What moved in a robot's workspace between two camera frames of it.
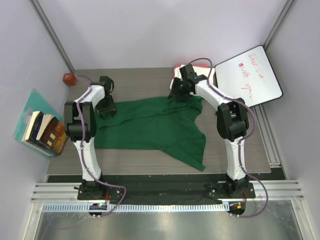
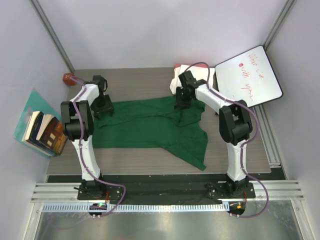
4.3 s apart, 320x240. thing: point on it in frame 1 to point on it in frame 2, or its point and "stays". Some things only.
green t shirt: [164, 124] stays
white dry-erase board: [249, 76] stays
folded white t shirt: [207, 71] stays
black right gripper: [181, 98] to [179, 102]
